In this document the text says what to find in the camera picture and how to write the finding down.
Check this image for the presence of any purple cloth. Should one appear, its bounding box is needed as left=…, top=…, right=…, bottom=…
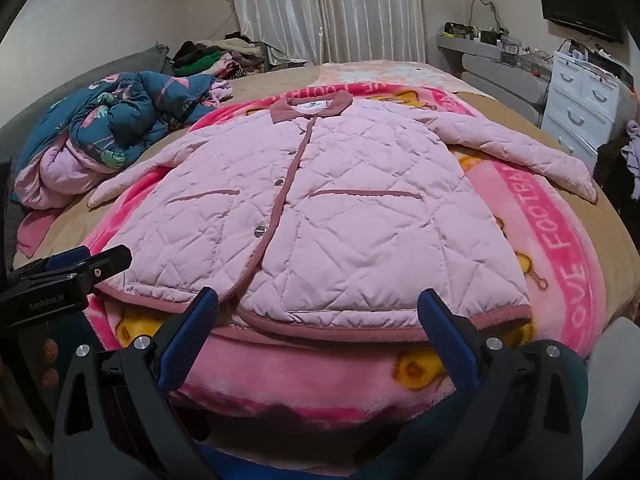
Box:
left=620, top=121, right=640, bottom=201

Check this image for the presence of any pink towel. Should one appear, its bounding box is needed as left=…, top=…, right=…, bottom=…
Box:
left=17, top=207, right=61, bottom=257

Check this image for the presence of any bed with tan sheet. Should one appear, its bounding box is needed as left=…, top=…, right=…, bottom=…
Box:
left=12, top=60, right=640, bottom=323

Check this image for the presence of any white smooth object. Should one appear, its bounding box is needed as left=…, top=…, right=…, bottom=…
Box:
left=587, top=316, right=640, bottom=461

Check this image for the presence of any white striped curtain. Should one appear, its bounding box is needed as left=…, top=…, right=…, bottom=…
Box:
left=231, top=0, right=426, bottom=66

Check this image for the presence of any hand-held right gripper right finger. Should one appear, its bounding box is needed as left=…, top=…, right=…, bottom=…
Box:
left=417, top=288, right=587, bottom=480

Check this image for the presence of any pink printed blanket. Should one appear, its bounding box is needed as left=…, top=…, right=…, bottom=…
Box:
left=82, top=82, right=608, bottom=421

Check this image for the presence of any blue floral quilt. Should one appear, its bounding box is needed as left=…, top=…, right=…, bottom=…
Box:
left=14, top=71, right=233, bottom=211

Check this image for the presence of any pile of folded clothes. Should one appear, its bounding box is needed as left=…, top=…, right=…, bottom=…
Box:
left=170, top=32, right=266, bottom=81

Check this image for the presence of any clutter of small items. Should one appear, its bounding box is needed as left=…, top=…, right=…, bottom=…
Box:
left=442, top=20, right=551, bottom=72

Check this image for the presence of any pink quilted jacket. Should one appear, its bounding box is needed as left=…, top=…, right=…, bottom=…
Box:
left=87, top=91, right=599, bottom=343

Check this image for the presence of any white drawer chest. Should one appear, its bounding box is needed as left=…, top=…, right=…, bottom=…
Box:
left=541, top=50, right=633, bottom=153

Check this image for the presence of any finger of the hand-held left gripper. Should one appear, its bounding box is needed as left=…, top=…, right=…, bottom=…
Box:
left=75, top=244, right=134, bottom=287
left=9, top=246, right=92, bottom=283

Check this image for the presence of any dark clothes heap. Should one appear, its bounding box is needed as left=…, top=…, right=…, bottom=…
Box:
left=595, top=135, right=632, bottom=181

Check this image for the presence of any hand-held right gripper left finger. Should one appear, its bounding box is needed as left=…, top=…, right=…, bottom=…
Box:
left=52, top=286, right=221, bottom=480

